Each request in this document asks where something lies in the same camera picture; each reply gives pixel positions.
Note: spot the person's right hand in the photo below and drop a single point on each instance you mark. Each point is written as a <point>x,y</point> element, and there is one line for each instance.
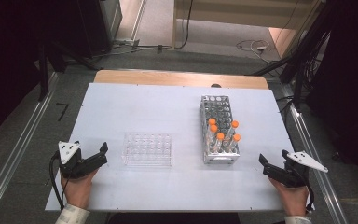
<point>293,200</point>

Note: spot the aluminium floor rail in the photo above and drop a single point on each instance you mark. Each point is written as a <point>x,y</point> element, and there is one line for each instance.
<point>30,124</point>
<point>328,193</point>

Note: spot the black equipment cabinet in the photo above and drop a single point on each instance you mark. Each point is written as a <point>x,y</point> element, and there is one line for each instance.
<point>93,28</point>

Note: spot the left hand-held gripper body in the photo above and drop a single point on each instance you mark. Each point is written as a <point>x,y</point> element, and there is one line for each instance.
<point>70,168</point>

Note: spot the white table board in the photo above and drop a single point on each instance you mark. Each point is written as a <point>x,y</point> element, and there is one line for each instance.
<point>167,109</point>

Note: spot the orange-capped clear tube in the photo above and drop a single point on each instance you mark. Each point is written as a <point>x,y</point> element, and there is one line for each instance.
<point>235,124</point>
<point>212,121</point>
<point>220,136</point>
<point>236,137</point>
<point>213,128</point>

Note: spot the person's left hand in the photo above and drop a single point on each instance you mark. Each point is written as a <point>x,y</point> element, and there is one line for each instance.
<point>77,191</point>

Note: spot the wooden table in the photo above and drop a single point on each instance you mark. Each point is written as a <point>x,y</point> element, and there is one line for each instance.
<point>167,77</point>

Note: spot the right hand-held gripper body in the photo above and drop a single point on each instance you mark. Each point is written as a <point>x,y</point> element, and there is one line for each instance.
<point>295,175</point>

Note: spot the grey power strip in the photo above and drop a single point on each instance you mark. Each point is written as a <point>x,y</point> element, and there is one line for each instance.
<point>127,41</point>

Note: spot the person's dark lap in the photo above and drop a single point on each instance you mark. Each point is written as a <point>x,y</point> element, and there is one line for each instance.
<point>174,219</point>

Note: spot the black curtain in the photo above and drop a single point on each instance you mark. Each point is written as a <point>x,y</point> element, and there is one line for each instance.
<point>354,93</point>
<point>6,62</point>

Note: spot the clear acrylic tube rack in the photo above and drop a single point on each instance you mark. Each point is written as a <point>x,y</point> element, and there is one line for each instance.
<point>147,149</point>

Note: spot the dark round table grommet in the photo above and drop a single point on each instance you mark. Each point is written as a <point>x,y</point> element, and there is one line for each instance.
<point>216,85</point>

